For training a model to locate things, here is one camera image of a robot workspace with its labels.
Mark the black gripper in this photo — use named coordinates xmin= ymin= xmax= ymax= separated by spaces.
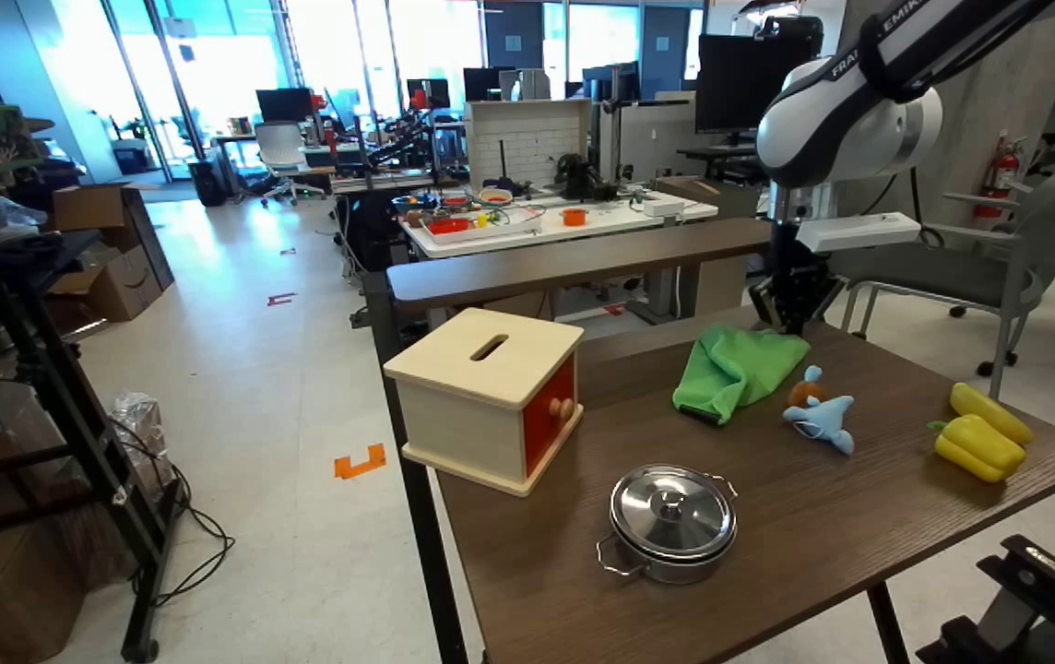
xmin=746 ymin=217 xmax=844 ymax=340

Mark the green towel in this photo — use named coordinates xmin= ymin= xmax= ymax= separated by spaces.
xmin=668 ymin=323 xmax=815 ymax=428

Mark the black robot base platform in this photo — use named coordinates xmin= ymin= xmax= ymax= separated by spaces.
xmin=915 ymin=533 xmax=1055 ymax=664

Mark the blue plush toy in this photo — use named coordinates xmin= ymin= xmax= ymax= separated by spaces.
xmin=779 ymin=361 xmax=858 ymax=457

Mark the white work table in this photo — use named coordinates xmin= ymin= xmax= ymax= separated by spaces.
xmin=399 ymin=185 xmax=721 ymax=261

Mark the yellow toy banana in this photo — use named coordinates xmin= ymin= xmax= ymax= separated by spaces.
xmin=946 ymin=382 xmax=1035 ymax=449

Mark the yellow toy bell pepper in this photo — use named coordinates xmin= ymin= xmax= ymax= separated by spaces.
xmin=930 ymin=411 xmax=1027 ymax=486

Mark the large black monitor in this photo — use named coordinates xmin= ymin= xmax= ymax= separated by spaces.
xmin=693 ymin=33 xmax=801 ymax=138

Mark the steel pot with lid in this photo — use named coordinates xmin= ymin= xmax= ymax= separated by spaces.
xmin=593 ymin=460 xmax=746 ymax=587

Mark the red fire extinguisher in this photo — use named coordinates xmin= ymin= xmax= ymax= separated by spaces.
xmin=973 ymin=131 xmax=1024 ymax=228

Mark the grey plastic chair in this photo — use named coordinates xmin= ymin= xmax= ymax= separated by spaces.
xmin=842 ymin=162 xmax=1055 ymax=400

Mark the wooden box with red drawer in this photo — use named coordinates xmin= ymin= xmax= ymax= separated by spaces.
xmin=378 ymin=306 xmax=591 ymax=501

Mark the orange floor tape marker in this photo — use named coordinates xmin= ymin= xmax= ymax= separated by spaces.
xmin=330 ymin=442 xmax=392 ymax=484

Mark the white office chair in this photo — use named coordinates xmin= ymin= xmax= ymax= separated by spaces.
xmin=253 ymin=121 xmax=328 ymax=207

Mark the open cardboard box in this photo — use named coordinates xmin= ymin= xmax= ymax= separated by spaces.
xmin=45 ymin=180 xmax=175 ymax=333

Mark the black metal shelf rack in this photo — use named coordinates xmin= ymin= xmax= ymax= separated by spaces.
xmin=0 ymin=114 xmax=190 ymax=664

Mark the black floor cable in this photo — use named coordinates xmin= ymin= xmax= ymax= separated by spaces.
xmin=153 ymin=486 xmax=238 ymax=607

